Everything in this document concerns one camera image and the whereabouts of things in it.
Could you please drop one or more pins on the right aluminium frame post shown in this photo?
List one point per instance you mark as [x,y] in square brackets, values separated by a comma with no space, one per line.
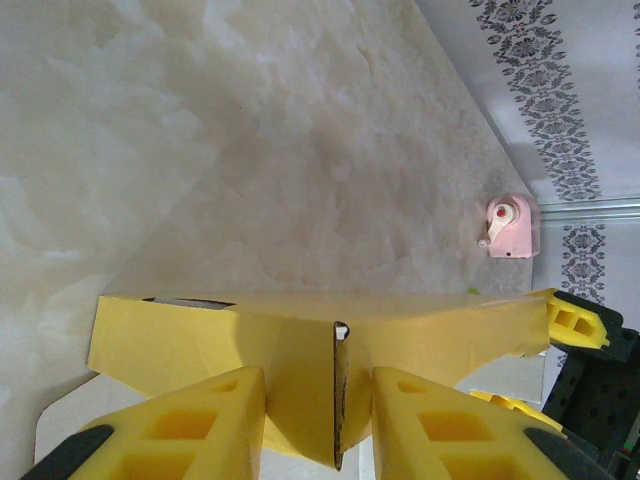
[590,210]

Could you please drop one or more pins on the white and yellow paper box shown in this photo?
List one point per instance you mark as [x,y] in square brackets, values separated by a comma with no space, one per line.
[250,340]

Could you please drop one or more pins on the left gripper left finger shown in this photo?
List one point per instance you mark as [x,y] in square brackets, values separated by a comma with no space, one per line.
[175,435]

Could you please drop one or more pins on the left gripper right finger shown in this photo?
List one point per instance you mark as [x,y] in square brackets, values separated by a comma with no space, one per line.
[450,440]

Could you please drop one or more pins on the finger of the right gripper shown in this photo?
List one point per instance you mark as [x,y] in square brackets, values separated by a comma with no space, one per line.
[570,320]
[520,407]

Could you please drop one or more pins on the pink toy sharpener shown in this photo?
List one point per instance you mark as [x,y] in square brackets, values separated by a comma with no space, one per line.
[510,235]

